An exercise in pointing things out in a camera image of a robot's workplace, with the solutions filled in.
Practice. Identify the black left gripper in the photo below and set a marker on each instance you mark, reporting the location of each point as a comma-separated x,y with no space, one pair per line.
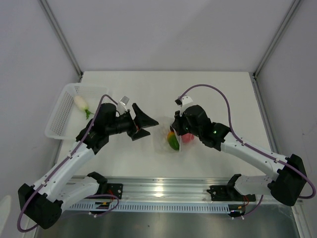
140,121

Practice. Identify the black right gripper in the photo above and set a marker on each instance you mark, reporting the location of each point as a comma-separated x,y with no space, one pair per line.
176,125

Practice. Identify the red toy tomato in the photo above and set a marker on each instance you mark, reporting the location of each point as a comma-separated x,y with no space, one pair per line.
187,138

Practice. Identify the clear zip top bag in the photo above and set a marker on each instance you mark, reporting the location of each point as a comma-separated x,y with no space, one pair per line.
159,137

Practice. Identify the orange green toy mango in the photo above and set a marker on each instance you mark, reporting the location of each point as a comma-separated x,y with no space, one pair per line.
172,141

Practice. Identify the white perforated plastic basket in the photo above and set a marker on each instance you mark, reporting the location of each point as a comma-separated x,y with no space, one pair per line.
67,120

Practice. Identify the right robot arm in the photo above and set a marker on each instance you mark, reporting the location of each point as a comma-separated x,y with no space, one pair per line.
284,177

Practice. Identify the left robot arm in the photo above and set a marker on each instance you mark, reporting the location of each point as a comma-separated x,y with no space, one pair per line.
46,200

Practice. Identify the white toy radish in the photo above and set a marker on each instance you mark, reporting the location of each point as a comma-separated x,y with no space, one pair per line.
83,106

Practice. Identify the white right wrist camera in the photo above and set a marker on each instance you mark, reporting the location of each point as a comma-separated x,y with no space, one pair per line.
184,102

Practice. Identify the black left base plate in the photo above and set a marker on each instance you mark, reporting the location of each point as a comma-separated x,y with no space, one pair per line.
115,189

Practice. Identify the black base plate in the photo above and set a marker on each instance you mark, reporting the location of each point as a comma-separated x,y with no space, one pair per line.
115,189
225,193

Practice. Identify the aluminium mounting rail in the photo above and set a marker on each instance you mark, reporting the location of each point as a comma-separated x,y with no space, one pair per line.
166,189

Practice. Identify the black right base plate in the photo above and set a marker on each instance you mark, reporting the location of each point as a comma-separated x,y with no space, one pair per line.
225,193

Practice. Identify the white slotted cable duct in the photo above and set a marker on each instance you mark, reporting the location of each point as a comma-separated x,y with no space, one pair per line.
152,207

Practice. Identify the right aluminium frame post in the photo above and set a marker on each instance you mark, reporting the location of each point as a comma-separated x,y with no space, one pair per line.
282,28

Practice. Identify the aluminium frame post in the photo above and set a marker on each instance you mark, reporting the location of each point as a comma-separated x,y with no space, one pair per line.
282,28
55,25

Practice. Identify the left aluminium frame post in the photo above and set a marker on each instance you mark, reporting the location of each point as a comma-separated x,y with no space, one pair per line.
55,25

